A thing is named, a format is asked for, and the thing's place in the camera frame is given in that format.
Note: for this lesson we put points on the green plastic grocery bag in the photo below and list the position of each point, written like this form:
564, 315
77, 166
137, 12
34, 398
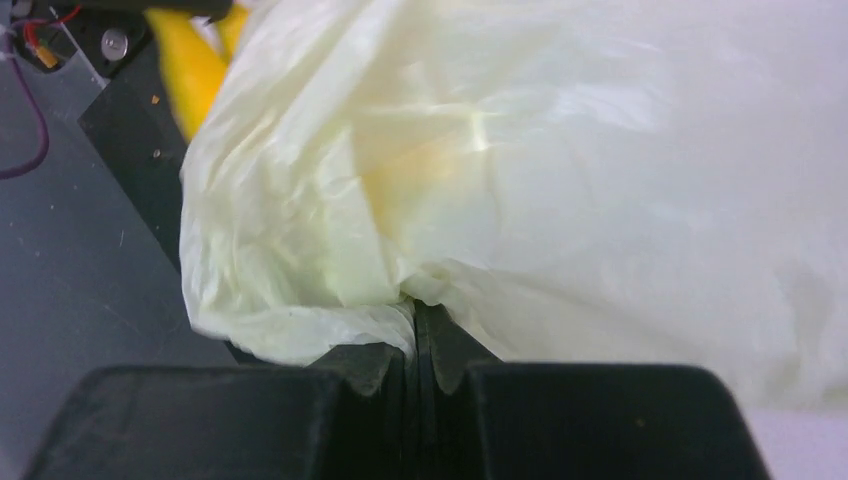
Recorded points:
584, 181

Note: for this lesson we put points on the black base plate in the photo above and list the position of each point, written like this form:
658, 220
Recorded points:
130, 123

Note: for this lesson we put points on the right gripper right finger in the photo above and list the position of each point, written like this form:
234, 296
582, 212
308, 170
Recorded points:
485, 418

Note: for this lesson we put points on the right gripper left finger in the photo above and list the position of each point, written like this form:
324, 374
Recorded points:
339, 418

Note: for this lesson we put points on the yellow banana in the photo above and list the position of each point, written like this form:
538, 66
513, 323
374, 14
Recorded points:
191, 69

